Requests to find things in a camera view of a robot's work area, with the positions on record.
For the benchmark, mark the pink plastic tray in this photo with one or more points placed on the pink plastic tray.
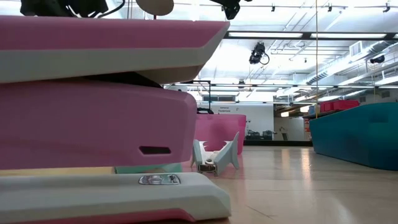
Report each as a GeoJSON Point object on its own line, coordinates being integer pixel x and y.
{"type": "Point", "coordinates": [217, 130]}

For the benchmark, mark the red storage bins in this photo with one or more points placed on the red storage bins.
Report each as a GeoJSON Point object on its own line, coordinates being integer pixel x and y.
{"type": "Point", "coordinates": [342, 105]}

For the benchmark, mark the blue plastic tray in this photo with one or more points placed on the blue plastic tray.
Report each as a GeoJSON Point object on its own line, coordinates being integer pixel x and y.
{"type": "Point", "coordinates": [357, 137]}

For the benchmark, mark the small black curved object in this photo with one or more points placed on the small black curved object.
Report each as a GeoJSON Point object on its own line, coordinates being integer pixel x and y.
{"type": "Point", "coordinates": [205, 110]}

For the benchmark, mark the black dome camera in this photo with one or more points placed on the black dome camera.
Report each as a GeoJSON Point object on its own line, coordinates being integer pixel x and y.
{"type": "Point", "coordinates": [377, 59]}

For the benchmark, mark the black overhead camera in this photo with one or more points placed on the black overhead camera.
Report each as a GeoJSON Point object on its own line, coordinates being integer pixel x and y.
{"type": "Point", "coordinates": [257, 53]}

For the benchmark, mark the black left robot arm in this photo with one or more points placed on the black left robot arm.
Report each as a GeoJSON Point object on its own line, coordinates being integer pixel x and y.
{"type": "Point", "coordinates": [62, 6]}

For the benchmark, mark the pink and white stapler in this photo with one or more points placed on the pink and white stapler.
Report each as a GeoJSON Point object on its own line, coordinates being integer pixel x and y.
{"type": "Point", "coordinates": [93, 124]}

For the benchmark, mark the yellow plastic tray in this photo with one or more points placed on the yellow plastic tray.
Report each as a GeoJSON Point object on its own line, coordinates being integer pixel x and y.
{"type": "Point", "coordinates": [46, 171]}

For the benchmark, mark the light blue staple remover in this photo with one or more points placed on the light blue staple remover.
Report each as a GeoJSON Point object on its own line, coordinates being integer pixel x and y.
{"type": "Point", "coordinates": [228, 155]}

